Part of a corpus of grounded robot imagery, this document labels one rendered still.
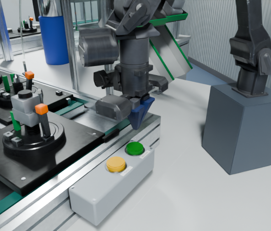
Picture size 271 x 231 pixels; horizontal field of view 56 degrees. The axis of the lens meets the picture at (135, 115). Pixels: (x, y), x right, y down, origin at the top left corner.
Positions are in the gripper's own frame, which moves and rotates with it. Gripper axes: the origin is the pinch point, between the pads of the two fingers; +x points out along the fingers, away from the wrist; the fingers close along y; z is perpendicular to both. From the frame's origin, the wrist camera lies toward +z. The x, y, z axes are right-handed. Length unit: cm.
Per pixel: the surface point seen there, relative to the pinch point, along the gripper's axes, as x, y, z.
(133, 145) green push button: 7.9, 0.4, 0.5
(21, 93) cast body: -4.8, 12.6, 21.2
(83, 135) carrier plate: 7.9, 3.7, 13.4
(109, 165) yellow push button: 7.8, 9.1, 0.4
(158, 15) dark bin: -15.8, -34.5, 15.0
